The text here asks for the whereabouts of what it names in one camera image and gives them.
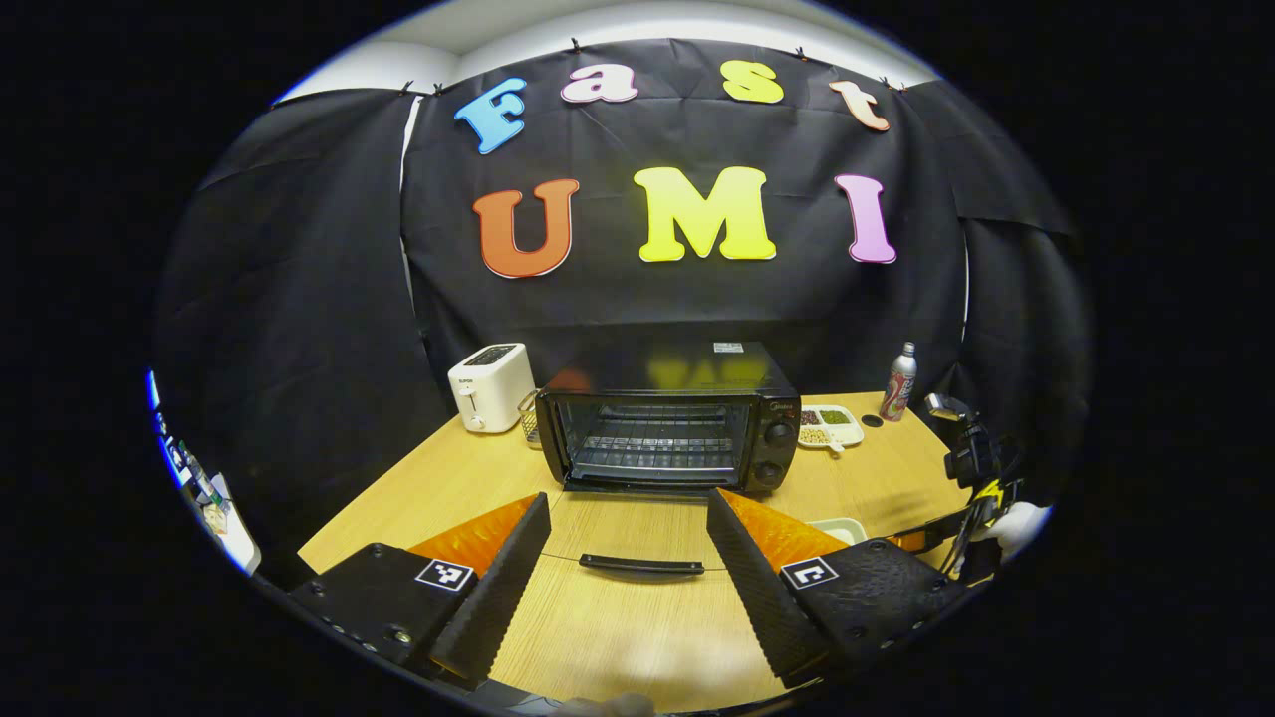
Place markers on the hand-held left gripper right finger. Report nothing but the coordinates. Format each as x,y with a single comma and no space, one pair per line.
762,597

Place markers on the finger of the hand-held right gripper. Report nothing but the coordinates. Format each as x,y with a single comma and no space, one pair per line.
931,533

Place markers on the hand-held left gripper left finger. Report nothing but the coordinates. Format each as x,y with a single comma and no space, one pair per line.
498,597

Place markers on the cream square tray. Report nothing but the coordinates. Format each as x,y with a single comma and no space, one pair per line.
837,528

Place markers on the black electric oven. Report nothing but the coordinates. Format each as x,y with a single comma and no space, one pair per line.
697,373

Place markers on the silver drink bottle red label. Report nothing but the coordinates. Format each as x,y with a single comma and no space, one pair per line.
898,388

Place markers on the white divided plate with beans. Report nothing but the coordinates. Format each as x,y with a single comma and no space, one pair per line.
849,436

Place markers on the white toaster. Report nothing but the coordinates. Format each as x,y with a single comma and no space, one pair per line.
488,393

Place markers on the black backdrop cloth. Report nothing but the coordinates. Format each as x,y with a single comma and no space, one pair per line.
697,299

